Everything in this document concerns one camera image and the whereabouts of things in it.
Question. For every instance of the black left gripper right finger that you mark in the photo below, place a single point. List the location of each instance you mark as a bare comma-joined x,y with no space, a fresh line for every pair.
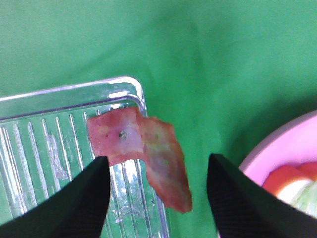
242,209

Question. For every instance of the pink round plate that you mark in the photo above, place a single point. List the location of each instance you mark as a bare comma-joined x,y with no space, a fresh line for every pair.
294,143

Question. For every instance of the bacon strip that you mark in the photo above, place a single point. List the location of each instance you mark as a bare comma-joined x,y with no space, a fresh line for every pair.
124,134

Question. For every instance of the green tablecloth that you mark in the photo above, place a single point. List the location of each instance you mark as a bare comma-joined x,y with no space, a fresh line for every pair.
225,73

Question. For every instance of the left clear plastic tray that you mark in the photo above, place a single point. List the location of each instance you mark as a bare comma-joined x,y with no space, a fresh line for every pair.
44,144

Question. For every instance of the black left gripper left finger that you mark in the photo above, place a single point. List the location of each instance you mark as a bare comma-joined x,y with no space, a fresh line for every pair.
76,211

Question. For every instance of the toast bread slice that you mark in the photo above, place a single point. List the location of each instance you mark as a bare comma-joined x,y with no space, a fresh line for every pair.
288,182

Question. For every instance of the green lettuce leaf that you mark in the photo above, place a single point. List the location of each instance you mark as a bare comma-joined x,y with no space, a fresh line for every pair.
306,201

